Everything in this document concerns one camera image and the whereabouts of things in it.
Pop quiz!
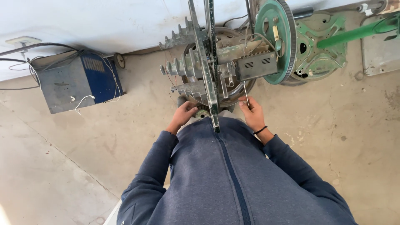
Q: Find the person's left hand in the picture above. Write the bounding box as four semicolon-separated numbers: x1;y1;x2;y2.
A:
170;101;199;129

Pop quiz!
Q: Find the person's right hand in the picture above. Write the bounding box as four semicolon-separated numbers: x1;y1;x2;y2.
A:
238;96;266;133

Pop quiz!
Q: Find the thin metal crank rod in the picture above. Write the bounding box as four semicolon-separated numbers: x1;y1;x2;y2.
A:
243;81;250;110

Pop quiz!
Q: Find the round motor stator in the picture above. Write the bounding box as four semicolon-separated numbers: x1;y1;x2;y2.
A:
194;106;212;119

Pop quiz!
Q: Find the grey counter box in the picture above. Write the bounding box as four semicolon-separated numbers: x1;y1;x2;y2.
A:
235;51;279;82

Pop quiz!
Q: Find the metal coil winding machine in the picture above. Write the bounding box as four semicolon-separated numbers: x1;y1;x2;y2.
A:
159;0;280;134

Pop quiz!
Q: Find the blue zip hoodie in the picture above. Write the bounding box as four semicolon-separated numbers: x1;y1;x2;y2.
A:
116;116;358;225

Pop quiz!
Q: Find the green pulley wheel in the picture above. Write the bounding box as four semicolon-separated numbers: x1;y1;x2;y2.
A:
255;0;298;85

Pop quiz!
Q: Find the blue metal power box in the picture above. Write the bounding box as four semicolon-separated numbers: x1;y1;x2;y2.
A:
31;50;124;115

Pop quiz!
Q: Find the green metal pipe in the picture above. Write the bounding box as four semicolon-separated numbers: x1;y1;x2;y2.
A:
317;14;400;49

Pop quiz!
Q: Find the grey metal plate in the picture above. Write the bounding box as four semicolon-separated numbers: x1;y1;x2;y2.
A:
360;27;400;76

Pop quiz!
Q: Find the white thin wire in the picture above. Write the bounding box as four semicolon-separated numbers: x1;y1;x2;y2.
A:
69;95;96;115

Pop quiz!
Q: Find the black power cable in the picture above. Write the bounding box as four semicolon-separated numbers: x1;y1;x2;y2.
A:
0;42;85;91

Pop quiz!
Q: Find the white wall socket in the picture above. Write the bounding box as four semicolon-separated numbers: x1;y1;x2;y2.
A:
5;36;42;53

